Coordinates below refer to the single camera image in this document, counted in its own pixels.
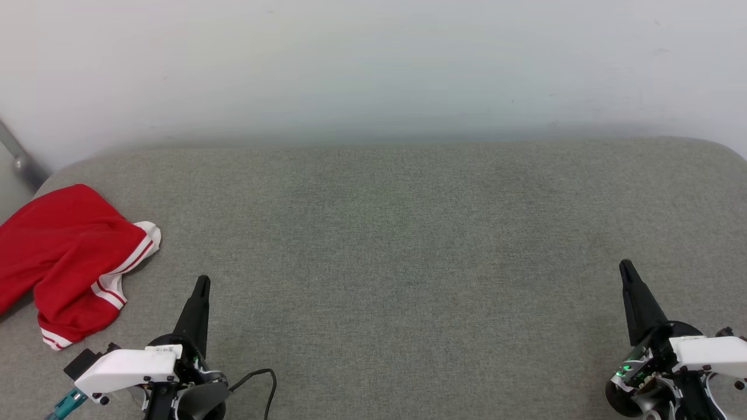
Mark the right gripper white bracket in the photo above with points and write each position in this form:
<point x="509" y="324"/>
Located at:
<point x="706" y="353"/>

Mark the grey metal pole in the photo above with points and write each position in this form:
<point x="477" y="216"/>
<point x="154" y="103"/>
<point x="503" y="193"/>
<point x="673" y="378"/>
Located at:
<point x="20" y="160"/>

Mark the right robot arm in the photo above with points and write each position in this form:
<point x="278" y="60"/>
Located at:
<point x="627" y="403"/>

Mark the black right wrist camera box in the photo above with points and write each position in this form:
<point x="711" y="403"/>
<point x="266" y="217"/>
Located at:
<point x="725" y="332"/>

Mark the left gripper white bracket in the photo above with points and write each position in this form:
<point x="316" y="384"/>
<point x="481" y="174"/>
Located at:
<point x="128" y="367"/>

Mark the red and white jersey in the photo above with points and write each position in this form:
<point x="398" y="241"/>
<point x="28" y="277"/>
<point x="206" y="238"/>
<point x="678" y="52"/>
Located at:
<point x="64" y="245"/>

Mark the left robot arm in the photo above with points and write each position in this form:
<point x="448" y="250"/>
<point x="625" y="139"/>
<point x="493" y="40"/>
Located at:
<point x="201" y="403"/>

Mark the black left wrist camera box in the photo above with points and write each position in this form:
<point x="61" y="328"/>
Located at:
<point x="84" y="361"/>

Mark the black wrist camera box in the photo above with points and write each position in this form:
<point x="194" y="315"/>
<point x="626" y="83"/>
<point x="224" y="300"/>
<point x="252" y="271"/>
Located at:
<point x="84" y="361"/>
<point x="725" y="332"/>

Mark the grey fabric sofa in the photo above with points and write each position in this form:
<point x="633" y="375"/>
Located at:
<point x="379" y="262"/>

